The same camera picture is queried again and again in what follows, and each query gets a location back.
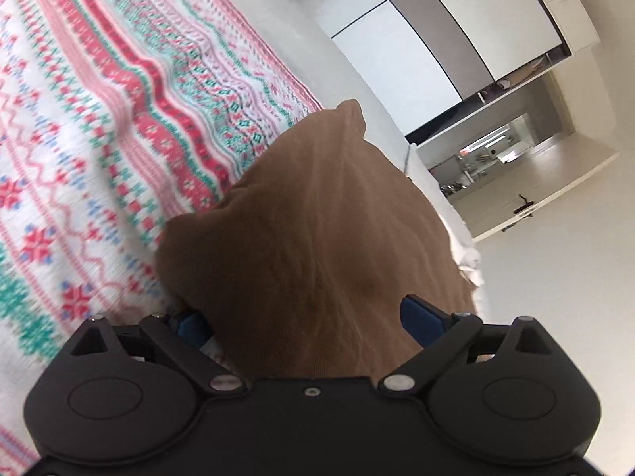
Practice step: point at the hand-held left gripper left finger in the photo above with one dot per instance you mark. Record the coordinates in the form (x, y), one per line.
(191, 327)

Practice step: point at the white folded clothes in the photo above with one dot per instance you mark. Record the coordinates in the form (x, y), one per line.
(469, 258)

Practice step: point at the white door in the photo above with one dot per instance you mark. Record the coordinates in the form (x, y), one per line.
(560, 183)

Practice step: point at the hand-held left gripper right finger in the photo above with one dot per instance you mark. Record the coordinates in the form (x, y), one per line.
(424, 315)

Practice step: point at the white grey wardrobe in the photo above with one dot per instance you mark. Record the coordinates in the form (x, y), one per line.
(411, 49)

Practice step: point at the red green patterned blanket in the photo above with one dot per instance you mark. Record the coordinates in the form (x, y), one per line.
(99, 134)

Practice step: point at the brown coat with fur collar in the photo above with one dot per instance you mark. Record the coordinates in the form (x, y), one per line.
(317, 238)

